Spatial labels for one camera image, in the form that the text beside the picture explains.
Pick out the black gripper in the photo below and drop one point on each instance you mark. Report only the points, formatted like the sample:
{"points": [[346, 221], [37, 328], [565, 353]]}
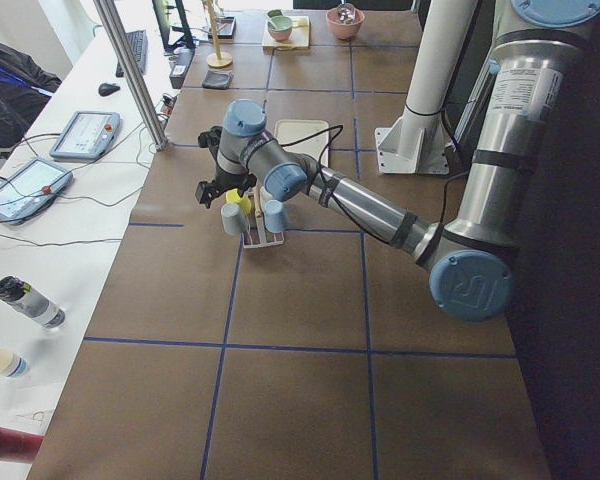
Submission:
{"points": [[228, 179]]}

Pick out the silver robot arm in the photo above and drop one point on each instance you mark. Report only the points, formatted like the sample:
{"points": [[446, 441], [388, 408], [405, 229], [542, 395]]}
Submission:
{"points": [[535, 43]]}

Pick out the yellow cup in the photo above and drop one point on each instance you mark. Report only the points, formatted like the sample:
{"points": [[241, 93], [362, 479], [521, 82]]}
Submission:
{"points": [[238, 202]]}

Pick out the grey cup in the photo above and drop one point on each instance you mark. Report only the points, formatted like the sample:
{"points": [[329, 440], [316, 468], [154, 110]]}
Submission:
{"points": [[234, 219]]}

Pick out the cream white cup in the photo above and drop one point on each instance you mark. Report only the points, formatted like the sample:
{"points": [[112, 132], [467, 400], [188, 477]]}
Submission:
{"points": [[264, 197]]}

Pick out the light blue cup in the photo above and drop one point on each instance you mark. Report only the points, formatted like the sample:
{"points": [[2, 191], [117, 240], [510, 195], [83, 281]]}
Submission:
{"points": [[275, 216]]}

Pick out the white rabbit serving tray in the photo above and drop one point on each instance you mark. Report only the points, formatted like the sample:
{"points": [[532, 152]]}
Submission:
{"points": [[305, 137]]}

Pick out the paper cup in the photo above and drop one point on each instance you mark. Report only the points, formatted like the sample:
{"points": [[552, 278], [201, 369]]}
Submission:
{"points": [[12, 365]]}

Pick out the folded grey cloth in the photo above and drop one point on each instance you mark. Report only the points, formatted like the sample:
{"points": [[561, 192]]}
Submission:
{"points": [[217, 80]]}

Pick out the teach pendant far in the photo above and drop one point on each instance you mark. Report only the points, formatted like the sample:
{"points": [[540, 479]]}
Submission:
{"points": [[87, 136]]}

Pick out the teach pendant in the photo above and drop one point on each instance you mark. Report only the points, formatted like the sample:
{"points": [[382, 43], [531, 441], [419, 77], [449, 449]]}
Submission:
{"points": [[31, 188], [87, 136]]}

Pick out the wooden mug tree stand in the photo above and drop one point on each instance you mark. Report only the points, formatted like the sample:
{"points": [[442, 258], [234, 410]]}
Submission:
{"points": [[218, 59]]}

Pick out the black box with label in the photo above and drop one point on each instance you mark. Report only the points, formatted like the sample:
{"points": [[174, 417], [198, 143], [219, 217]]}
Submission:
{"points": [[180, 62]]}

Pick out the black computer mouse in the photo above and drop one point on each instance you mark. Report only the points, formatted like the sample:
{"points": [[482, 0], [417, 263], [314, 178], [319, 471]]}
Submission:
{"points": [[107, 89]]}

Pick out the black keyboard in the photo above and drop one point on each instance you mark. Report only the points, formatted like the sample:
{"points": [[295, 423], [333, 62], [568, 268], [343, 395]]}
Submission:
{"points": [[138, 43]]}

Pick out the teach pendant near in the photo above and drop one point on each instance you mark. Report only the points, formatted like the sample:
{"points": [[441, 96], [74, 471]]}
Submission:
{"points": [[31, 188]]}

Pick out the green bowl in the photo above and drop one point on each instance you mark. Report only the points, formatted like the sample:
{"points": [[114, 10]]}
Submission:
{"points": [[279, 27]]}

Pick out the water bottle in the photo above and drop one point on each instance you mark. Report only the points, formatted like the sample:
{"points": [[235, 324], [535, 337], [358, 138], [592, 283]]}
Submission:
{"points": [[25, 299]]}

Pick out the pink bowl with ice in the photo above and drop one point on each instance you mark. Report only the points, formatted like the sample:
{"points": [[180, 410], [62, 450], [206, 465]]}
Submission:
{"points": [[344, 20]]}

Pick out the red cylinder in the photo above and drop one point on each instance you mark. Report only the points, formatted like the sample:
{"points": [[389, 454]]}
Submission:
{"points": [[19, 446]]}

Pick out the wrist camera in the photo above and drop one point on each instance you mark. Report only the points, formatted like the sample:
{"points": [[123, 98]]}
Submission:
{"points": [[211, 140]]}

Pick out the white wire cup rack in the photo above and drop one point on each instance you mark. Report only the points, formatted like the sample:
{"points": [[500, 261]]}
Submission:
{"points": [[257, 236]]}

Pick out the wooden cutting board metal handle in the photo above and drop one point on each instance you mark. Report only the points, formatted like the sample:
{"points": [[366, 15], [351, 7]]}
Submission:
{"points": [[299, 38]]}

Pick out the aluminium frame post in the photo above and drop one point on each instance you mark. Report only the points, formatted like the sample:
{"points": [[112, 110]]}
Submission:
{"points": [[114, 28]]}

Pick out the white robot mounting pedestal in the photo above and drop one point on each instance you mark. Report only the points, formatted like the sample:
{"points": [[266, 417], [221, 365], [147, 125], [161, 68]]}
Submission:
{"points": [[415, 143]]}

